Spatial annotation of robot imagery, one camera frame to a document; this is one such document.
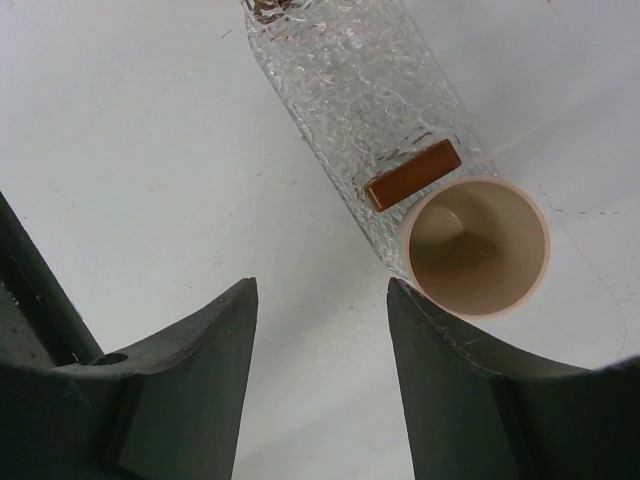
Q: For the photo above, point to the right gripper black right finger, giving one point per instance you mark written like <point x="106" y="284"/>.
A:
<point x="476" y="407"/>

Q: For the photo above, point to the clear textured glass tray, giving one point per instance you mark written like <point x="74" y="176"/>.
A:
<point x="540" y="93"/>

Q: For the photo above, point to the beige plastic cup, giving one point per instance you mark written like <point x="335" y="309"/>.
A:
<point x="477" y="247"/>

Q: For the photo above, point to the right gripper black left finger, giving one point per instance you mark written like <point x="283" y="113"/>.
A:
<point x="166" y="407"/>

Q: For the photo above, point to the right brown wooden tray handle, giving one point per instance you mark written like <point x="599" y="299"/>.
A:
<point x="422" y="170"/>

